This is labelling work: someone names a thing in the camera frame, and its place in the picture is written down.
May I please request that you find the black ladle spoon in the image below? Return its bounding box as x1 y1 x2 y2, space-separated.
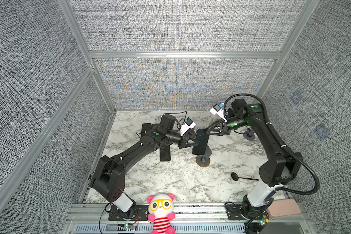
231 172 259 181

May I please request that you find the pink flat box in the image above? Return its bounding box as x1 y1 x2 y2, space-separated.
266 199 301 218

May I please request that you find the black corrugated cable conduit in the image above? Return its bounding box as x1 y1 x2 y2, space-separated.
224 93 321 196

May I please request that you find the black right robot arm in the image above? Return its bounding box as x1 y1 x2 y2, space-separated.
207 98 301 218

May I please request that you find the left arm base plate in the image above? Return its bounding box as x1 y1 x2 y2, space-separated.
108 204 149 222

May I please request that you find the grey round stand far right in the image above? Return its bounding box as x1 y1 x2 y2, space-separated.
243 126 256 141

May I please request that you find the pink white plush toy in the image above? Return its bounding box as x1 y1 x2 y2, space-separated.
147 194 175 234

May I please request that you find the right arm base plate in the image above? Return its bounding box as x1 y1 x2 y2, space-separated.
224 201 249 221

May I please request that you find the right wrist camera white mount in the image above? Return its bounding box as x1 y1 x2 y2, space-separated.
210 103 227 122

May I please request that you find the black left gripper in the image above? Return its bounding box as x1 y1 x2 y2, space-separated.
165 132 198 150

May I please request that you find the aluminium frame corner post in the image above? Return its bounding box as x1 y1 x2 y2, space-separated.
58 0 117 114

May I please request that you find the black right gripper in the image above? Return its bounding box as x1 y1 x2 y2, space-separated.
206 117 248 137

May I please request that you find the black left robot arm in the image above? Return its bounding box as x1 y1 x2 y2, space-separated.
88 113 196 220

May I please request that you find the black smartphone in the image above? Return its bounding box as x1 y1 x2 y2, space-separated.
160 145 171 162
140 123 152 137
192 128 209 155

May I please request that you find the empty grey wood-base stand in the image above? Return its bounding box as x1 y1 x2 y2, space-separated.
196 146 212 168

